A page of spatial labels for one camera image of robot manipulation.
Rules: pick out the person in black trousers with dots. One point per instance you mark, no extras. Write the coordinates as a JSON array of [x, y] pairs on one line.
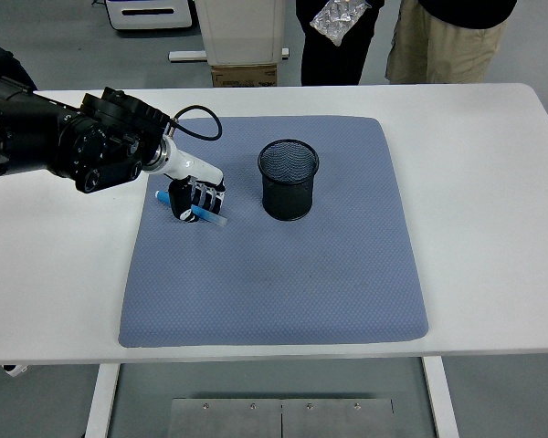
[[329, 64]]

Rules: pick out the blue marker clear cap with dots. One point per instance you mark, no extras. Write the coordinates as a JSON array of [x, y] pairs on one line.
[[215, 221]]

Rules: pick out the black mesh pen holder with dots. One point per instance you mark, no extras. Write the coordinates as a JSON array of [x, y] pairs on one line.
[[287, 201]]

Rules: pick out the cardboard box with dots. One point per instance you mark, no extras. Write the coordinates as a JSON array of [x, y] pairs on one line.
[[242, 75]]

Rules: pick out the white table leg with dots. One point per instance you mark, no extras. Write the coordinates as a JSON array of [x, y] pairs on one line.
[[440, 401], [99, 401]]

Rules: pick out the small white black object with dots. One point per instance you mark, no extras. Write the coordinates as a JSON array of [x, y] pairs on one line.
[[14, 370]]

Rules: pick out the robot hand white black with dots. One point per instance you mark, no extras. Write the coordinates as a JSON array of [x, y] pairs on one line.
[[192, 168]]

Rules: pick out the person in beige trousers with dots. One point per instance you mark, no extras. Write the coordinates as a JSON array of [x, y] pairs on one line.
[[447, 50]]

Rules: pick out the white appliance with black slot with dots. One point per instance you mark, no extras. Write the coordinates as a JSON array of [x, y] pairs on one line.
[[141, 20]]

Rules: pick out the white base bar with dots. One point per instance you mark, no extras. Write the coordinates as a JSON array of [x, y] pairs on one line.
[[187, 55]]

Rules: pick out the blue-grey textured mat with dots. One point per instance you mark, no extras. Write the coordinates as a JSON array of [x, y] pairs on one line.
[[265, 283]]

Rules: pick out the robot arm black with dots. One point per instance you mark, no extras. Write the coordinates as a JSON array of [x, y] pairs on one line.
[[73, 141]]

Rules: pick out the clear plastic bag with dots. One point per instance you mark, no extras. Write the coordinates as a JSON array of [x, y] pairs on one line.
[[338, 18]]

